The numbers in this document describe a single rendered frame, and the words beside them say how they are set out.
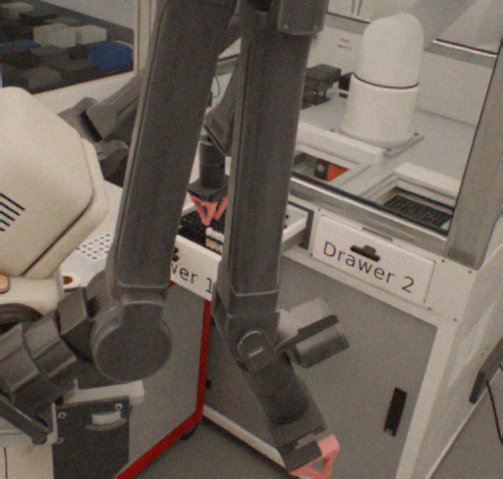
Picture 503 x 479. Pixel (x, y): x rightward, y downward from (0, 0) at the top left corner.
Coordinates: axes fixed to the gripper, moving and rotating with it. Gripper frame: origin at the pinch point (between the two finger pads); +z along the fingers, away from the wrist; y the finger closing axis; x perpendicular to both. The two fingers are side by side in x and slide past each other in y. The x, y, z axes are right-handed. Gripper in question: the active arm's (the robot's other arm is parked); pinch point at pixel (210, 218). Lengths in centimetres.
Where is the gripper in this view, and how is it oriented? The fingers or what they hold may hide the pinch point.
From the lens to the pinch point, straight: 152.3
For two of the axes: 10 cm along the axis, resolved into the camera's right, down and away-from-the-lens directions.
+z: -0.5, 8.4, 5.4
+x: -7.7, -3.7, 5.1
